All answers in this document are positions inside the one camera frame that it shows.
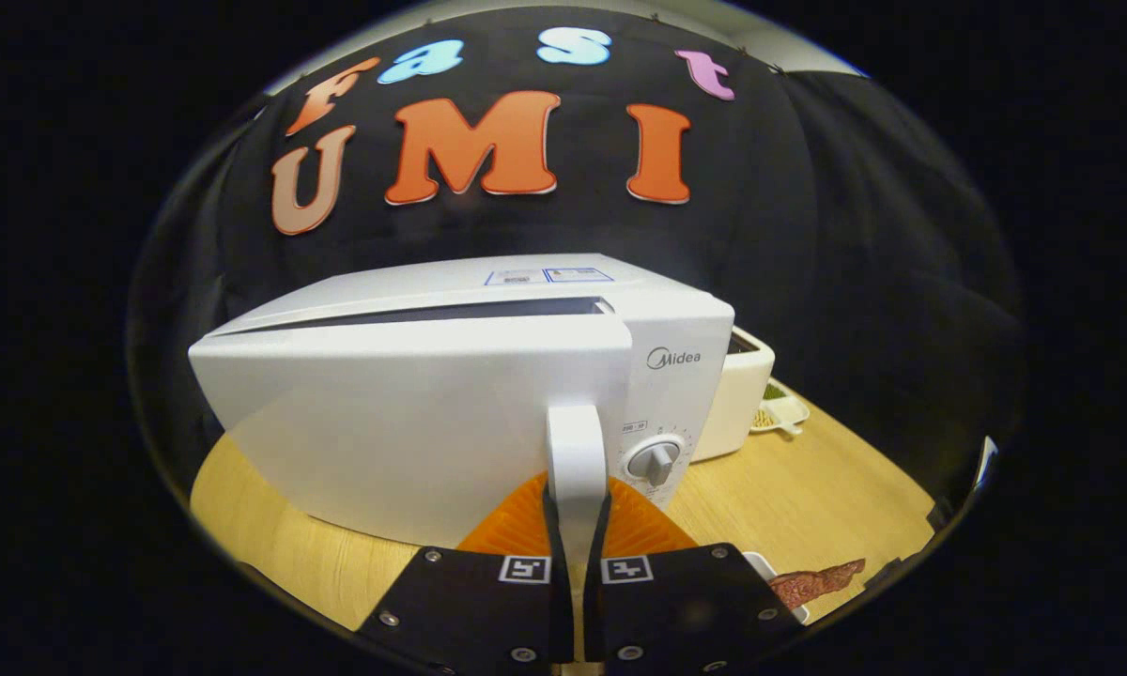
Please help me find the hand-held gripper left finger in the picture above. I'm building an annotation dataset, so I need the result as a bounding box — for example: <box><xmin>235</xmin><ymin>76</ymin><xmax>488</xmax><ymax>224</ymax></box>
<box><xmin>355</xmin><ymin>472</ymin><xmax>574</xmax><ymax>676</ymax></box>

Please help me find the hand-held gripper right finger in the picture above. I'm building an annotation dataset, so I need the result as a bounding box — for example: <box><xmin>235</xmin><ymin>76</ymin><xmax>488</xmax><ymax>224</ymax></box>
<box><xmin>584</xmin><ymin>474</ymin><xmax>804</xmax><ymax>676</ymax></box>

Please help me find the red meat strip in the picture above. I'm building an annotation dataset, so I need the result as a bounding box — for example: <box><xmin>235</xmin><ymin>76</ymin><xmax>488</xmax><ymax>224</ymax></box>
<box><xmin>768</xmin><ymin>559</ymin><xmax>867</xmax><ymax>608</ymax></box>

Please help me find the white microwave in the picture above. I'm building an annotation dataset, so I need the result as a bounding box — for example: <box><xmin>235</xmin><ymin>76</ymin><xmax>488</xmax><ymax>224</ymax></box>
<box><xmin>188</xmin><ymin>252</ymin><xmax>735</xmax><ymax>658</ymax></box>

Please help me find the white ribbed plastic tray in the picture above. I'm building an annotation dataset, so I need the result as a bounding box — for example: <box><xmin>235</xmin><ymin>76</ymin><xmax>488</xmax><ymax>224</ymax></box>
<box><xmin>742</xmin><ymin>551</ymin><xmax>811</xmax><ymax>625</ymax></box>

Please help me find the white divided bean dish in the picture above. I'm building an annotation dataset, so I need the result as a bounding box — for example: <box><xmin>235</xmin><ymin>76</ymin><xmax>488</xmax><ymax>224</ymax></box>
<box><xmin>749</xmin><ymin>377</ymin><xmax>811</xmax><ymax>438</ymax></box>

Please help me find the cream white toaster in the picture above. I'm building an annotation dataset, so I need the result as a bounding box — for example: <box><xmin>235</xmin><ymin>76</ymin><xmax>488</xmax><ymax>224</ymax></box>
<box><xmin>690</xmin><ymin>326</ymin><xmax>777</xmax><ymax>464</ymax></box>

